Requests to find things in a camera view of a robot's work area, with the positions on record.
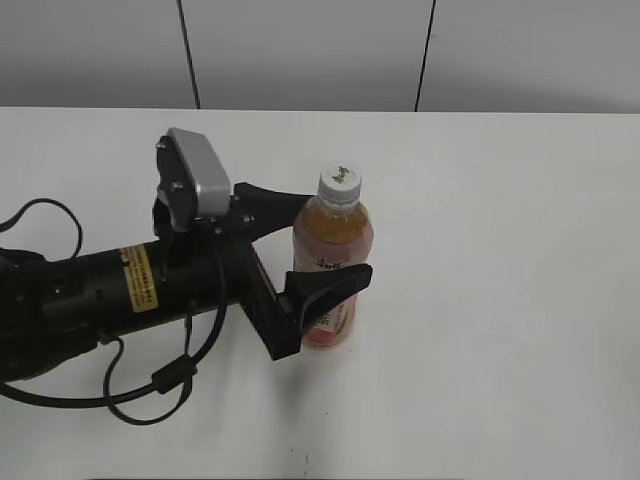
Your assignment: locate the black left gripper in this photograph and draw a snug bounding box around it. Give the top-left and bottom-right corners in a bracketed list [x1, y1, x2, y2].
[152, 133, 373, 360]

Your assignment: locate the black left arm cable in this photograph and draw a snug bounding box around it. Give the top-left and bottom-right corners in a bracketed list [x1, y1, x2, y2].
[0, 198, 229, 427]

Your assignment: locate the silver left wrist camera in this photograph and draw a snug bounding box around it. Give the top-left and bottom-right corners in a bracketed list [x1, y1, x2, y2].
[167, 127, 231, 218]

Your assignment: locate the white bottle cap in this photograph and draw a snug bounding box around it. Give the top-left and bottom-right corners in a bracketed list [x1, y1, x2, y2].
[318, 162, 362, 206]

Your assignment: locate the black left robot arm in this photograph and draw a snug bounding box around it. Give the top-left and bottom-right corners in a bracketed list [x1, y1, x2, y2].
[1, 127, 372, 382]

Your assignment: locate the peach oolong tea bottle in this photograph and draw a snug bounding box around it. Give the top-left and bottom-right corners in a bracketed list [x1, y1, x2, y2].
[293, 197, 374, 348]

